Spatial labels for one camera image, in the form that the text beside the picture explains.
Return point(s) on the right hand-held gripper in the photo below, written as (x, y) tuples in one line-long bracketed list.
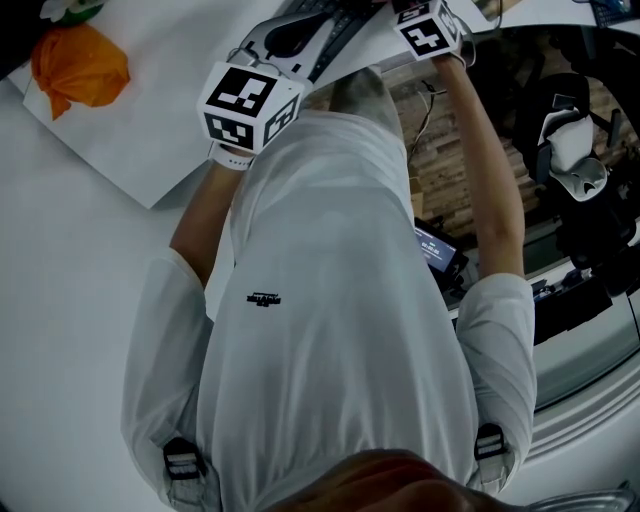
[(427, 35)]

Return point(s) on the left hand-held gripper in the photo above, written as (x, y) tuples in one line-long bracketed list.
[(245, 110)]

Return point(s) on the black keyboard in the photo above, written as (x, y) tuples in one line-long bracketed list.
[(357, 20)]

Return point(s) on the person's right forearm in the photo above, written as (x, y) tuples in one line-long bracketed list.
[(485, 175)]

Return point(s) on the person's left forearm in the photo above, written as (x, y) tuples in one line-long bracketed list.
[(210, 220)]

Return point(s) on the person's grey trousers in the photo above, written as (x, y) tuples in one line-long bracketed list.
[(367, 95)]

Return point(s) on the white wristband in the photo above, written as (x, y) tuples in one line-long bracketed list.
[(231, 157)]

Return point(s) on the black office chair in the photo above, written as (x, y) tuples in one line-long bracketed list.
[(565, 150)]

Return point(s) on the orange plastic bag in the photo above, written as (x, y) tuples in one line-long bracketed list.
[(80, 70)]

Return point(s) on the green round object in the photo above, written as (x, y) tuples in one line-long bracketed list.
[(75, 10)]

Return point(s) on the black phone with lit screen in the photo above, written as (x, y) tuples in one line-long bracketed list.
[(437, 252)]

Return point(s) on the person's white shirt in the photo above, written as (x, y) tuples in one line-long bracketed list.
[(340, 300)]

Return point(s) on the person's face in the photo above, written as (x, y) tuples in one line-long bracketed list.
[(390, 485)]

